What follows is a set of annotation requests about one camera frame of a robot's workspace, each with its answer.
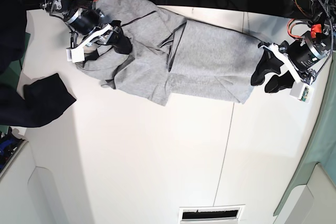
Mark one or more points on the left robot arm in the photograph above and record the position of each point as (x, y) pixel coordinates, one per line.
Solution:
(312, 28)

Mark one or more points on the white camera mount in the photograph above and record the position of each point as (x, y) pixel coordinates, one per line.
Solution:
(101, 36)
(301, 89)

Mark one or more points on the grey t-shirt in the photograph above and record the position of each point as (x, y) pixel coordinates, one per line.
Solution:
(173, 54)

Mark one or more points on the dark navy cloth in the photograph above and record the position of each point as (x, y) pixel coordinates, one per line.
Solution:
(44, 100)

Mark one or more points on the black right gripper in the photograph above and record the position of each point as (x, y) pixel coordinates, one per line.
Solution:
(86, 21)

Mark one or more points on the blue objects in bin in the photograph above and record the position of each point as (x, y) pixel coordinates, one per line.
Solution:
(9, 145)

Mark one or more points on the white vent slot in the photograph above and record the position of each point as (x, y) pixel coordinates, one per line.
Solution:
(210, 215)

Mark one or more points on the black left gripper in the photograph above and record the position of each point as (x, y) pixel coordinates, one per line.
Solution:
(303, 54)

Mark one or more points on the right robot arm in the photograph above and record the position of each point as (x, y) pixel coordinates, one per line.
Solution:
(61, 8)

